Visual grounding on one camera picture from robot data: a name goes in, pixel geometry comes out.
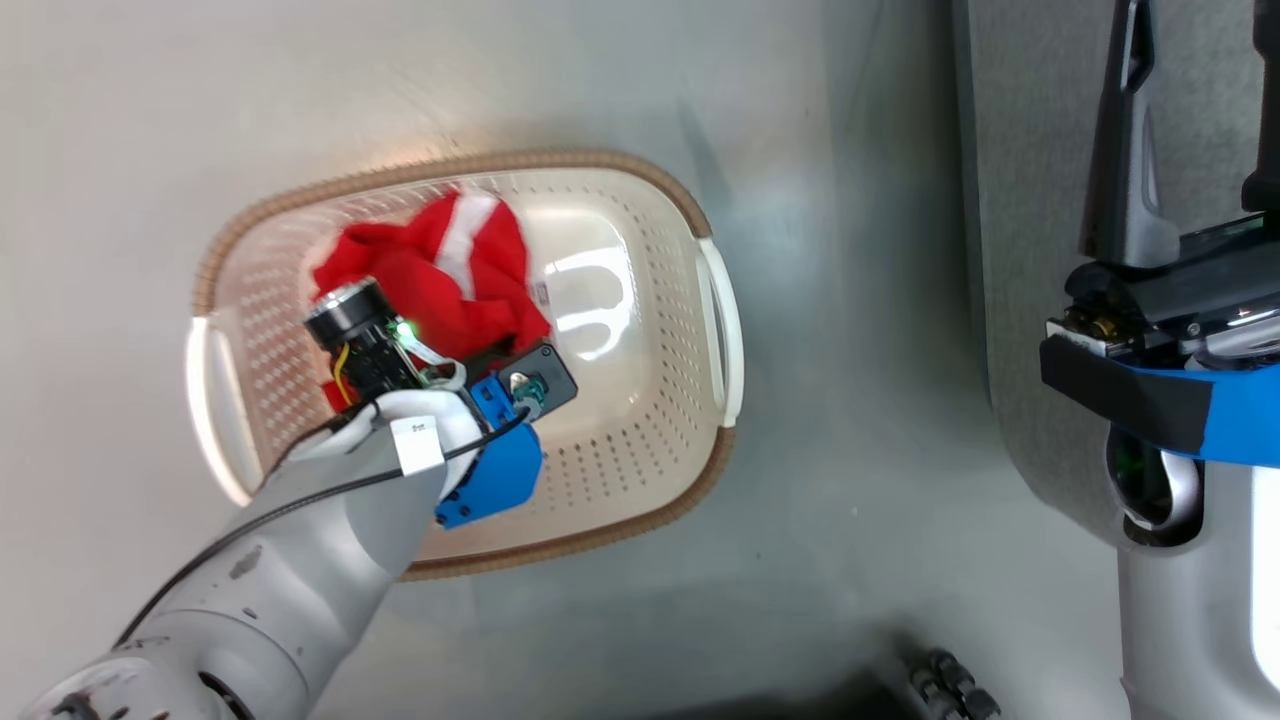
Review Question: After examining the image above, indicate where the white cable label tag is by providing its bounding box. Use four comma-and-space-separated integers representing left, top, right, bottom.
390, 416, 446, 477

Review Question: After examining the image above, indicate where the beige perforated laundry basket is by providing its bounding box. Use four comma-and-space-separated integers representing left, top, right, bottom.
185, 150, 746, 583

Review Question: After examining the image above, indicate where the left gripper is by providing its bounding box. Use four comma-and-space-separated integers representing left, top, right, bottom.
303, 278, 471, 406

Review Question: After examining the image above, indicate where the red and white garment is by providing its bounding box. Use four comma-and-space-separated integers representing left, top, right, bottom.
312, 188, 553, 411

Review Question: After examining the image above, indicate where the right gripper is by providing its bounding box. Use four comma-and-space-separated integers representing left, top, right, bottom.
1043, 0, 1280, 373

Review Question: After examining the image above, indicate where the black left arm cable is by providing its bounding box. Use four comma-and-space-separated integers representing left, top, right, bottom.
110, 405, 536, 651

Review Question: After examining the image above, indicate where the grey fabric sofa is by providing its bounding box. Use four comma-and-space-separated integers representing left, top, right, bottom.
950, 0, 1280, 549

